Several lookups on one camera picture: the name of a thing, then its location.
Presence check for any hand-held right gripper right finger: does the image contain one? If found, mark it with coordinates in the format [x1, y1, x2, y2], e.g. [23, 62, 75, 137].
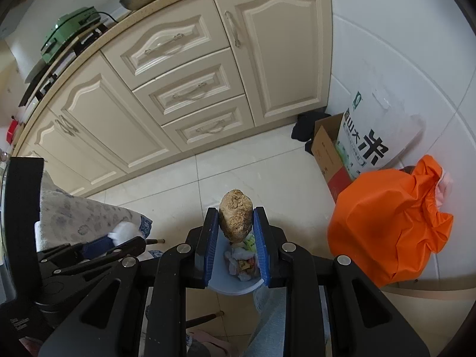
[253, 206, 437, 357]

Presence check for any cream cabinet drawer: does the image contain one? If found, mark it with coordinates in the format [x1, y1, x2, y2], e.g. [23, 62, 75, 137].
[162, 95, 255, 153]
[132, 49, 246, 126]
[101, 14, 231, 90]

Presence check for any blue plastic bin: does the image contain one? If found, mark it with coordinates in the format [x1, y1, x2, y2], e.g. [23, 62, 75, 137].
[206, 231, 263, 296]

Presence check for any orange plastic bag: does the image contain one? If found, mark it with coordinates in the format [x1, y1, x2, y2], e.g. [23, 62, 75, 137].
[327, 155, 454, 288]

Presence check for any cardboard box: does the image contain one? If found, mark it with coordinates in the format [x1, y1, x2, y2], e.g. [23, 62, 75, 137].
[311, 112, 359, 203]

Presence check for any brown crumbly lump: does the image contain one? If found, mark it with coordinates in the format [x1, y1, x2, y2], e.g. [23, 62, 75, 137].
[219, 190, 254, 242]

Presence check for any black gas stove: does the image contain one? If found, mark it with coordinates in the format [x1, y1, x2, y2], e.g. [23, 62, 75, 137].
[18, 18, 116, 107]

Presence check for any cream kitchen cabinet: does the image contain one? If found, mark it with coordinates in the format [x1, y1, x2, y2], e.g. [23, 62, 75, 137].
[11, 0, 333, 198]

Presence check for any floral tablecloth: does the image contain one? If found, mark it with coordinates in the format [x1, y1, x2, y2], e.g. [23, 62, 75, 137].
[39, 173, 154, 268]

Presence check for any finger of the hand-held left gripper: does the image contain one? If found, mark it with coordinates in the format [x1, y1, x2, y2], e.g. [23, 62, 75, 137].
[35, 235, 117, 265]
[51, 235, 147, 282]

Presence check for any pink slipper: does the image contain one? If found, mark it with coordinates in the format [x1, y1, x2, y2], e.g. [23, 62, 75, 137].
[186, 329, 239, 357]

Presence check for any white tissue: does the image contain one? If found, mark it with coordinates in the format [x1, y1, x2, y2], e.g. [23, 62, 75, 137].
[108, 221, 145, 248]
[223, 245, 248, 280]

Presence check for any green electric pan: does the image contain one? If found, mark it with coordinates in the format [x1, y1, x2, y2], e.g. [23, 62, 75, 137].
[40, 6, 101, 62]

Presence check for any dark cloth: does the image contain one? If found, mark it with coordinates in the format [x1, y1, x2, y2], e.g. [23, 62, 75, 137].
[291, 112, 331, 153]

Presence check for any white rice bag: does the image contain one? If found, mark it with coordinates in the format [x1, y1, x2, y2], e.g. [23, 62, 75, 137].
[335, 65, 425, 183]

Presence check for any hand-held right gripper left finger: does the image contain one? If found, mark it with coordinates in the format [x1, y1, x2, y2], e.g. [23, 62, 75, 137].
[37, 207, 220, 357]

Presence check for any cream cabinet door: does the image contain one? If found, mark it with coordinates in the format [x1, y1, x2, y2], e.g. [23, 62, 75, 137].
[211, 0, 333, 128]
[17, 109, 129, 196]
[48, 53, 183, 173]

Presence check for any person's jeans leg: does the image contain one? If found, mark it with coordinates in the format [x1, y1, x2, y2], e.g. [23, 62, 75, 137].
[247, 286, 294, 357]

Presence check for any pink cloth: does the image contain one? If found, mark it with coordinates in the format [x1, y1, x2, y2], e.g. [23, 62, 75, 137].
[435, 169, 454, 209]

